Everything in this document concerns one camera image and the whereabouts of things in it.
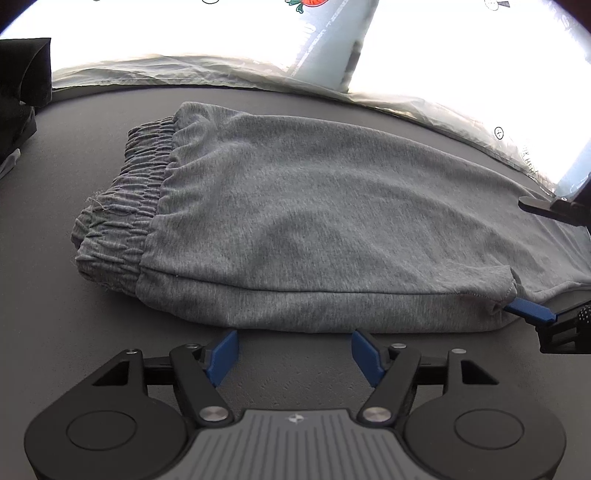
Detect grey sweatpants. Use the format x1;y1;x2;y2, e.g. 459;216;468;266
71;102;590;333

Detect white printed plastic curtain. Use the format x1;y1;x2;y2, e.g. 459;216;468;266
1;1;590;197

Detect dark grey garment on pile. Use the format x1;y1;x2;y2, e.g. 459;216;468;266
0;38;52;162

